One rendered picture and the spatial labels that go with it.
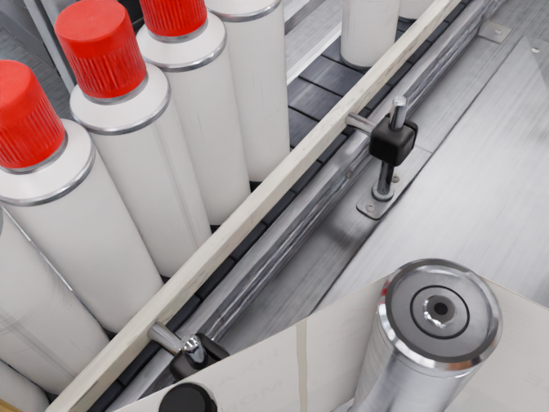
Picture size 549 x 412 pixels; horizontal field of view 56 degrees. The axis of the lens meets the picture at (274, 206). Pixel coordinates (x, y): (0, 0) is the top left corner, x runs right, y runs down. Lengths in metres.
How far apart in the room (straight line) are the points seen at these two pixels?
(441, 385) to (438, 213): 0.26
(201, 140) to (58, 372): 0.16
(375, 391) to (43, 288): 0.17
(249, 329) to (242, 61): 0.21
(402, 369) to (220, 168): 0.22
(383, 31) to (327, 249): 0.20
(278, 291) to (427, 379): 0.27
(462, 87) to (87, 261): 0.44
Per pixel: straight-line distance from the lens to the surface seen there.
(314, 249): 0.45
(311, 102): 0.49
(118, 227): 0.29
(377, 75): 0.47
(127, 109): 0.27
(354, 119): 0.44
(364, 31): 0.50
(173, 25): 0.29
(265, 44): 0.34
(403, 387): 0.19
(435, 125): 0.56
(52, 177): 0.25
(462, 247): 0.41
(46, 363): 0.33
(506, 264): 0.41
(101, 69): 0.25
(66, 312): 0.31
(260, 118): 0.37
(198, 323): 0.38
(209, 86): 0.31
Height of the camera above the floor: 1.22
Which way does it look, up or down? 55 degrees down
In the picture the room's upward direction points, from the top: 5 degrees counter-clockwise
